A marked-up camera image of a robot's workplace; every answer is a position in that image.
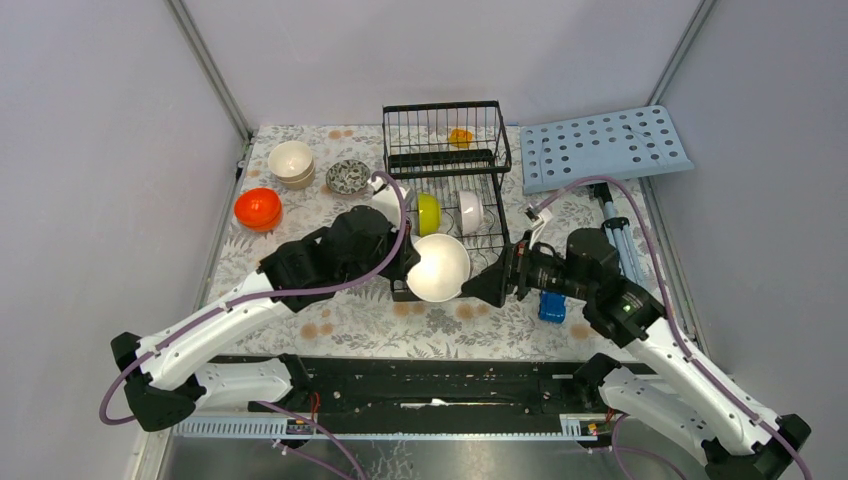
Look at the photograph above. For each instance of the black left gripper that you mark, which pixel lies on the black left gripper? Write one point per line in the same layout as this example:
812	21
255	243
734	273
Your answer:
407	255

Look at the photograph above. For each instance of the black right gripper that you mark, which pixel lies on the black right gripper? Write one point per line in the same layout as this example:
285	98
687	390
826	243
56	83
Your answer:
512	267

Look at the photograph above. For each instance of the white bowl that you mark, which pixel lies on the white bowl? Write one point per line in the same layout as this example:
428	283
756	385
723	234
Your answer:
471	212
443	268

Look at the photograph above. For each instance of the pink patterned bowl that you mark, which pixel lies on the pink patterned bowl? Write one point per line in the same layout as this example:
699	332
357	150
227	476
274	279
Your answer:
347	177

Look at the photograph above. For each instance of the black wire dish rack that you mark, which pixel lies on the black wire dish rack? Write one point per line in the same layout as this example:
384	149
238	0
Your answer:
416	152

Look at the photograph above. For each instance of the plain beige bowl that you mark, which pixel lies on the plain beige bowl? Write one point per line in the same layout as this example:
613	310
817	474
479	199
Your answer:
299	182

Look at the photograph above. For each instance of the orange bowl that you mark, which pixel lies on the orange bowl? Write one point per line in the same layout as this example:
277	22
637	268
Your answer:
269	225
257	206

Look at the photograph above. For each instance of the beige patterned bowl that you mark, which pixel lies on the beige patterned bowl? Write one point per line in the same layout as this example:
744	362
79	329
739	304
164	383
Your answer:
290	159

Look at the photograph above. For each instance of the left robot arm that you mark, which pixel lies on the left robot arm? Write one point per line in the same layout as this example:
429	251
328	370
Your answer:
167	376

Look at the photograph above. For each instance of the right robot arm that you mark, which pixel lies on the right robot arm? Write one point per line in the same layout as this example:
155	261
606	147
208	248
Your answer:
727	431

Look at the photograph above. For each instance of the yellow-green bowl in rack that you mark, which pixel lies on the yellow-green bowl in rack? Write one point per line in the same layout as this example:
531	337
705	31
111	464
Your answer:
429	214

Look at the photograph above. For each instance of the blue toy car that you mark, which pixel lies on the blue toy car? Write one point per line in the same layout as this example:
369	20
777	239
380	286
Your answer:
552	307

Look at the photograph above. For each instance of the white bowl front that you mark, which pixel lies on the white bowl front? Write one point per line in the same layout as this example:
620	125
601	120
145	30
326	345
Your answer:
471	212

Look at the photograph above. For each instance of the blue tripod legs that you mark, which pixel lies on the blue tripod legs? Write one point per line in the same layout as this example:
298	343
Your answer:
618	232

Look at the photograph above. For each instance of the yellow toy block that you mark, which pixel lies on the yellow toy block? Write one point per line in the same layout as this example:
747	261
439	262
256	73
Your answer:
461	138

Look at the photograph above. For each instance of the floral table mat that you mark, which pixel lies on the floral table mat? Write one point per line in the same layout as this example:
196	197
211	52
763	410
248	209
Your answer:
366	321

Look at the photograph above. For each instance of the blue perforated stand tray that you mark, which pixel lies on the blue perforated stand tray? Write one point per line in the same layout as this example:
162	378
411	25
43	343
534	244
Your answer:
627	144

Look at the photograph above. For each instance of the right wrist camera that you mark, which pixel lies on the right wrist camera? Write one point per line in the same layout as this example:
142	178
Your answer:
538	218

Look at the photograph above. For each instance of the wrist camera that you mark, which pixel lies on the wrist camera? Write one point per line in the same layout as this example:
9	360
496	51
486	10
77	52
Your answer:
538	218
385	201

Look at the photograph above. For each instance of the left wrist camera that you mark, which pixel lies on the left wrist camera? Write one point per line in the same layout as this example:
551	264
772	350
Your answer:
385	201

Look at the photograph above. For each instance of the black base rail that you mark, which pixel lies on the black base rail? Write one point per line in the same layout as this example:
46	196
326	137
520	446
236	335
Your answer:
362	396

